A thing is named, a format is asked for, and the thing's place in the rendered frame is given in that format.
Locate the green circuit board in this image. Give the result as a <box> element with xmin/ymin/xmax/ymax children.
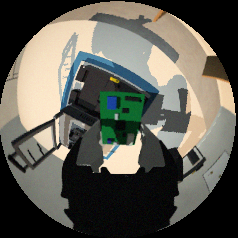
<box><xmin>100</xmin><ymin>91</ymin><xmax>145</xmax><ymax>146</ymax></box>

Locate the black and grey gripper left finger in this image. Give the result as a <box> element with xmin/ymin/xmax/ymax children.
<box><xmin>61</xmin><ymin>120</ymin><xmax>104</xmax><ymax>199</ymax></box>

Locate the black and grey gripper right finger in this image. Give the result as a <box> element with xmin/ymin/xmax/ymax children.
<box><xmin>138</xmin><ymin>122</ymin><xmax>179</xmax><ymax>197</ymax></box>

